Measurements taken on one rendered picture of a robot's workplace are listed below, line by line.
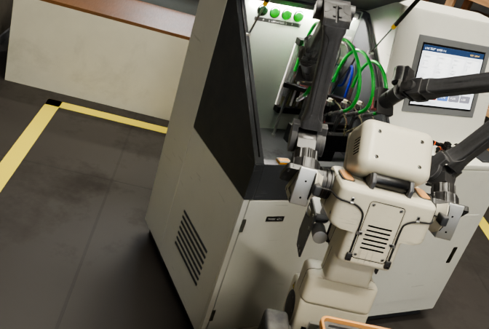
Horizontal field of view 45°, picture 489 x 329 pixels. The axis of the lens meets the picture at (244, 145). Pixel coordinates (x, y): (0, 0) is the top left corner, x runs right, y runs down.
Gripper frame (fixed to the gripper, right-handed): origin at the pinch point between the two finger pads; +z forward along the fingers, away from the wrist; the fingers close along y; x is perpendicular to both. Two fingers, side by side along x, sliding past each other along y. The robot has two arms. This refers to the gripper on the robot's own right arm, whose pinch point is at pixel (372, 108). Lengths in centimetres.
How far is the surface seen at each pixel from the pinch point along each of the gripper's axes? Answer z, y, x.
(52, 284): 101, -74, 103
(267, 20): 27, 42, 37
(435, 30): 20, 53, -39
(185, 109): 72, 11, 60
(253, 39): 33, 34, 41
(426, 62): 26, 40, -39
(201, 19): 48, 46, 62
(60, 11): 209, 115, 138
